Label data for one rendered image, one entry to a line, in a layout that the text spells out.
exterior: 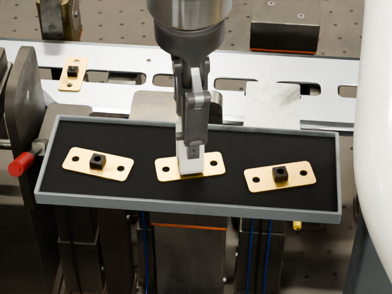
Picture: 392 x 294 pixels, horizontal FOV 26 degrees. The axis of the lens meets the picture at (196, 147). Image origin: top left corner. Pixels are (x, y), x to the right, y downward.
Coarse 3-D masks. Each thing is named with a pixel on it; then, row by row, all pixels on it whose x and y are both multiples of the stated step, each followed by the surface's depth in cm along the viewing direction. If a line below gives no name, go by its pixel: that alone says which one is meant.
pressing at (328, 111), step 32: (96, 64) 144; (128, 64) 144; (160, 64) 144; (224, 64) 144; (256, 64) 144; (288, 64) 144; (320, 64) 144; (352, 64) 144; (64, 96) 138; (96, 96) 138; (128, 96) 138; (224, 96) 138; (320, 96) 138; (320, 128) 133; (352, 128) 133
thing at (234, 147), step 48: (96, 144) 108; (144, 144) 108; (240, 144) 108; (288, 144) 108; (96, 192) 103; (144, 192) 103; (192, 192) 103; (240, 192) 103; (288, 192) 103; (336, 192) 103
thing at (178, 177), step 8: (216, 152) 107; (160, 160) 106; (168, 160) 106; (176, 160) 106; (208, 160) 106; (216, 160) 106; (160, 168) 105; (176, 168) 105; (208, 168) 105; (216, 168) 105; (224, 168) 105; (160, 176) 104; (168, 176) 104; (176, 176) 104; (184, 176) 104; (192, 176) 104; (200, 176) 104; (208, 176) 104
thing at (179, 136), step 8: (176, 64) 91; (208, 64) 92; (176, 72) 92; (208, 72) 92; (176, 80) 93; (184, 88) 94; (184, 96) 94; (184, 104) 95; (184, 112) 95; (184, 120) 96; (176, 136) 98
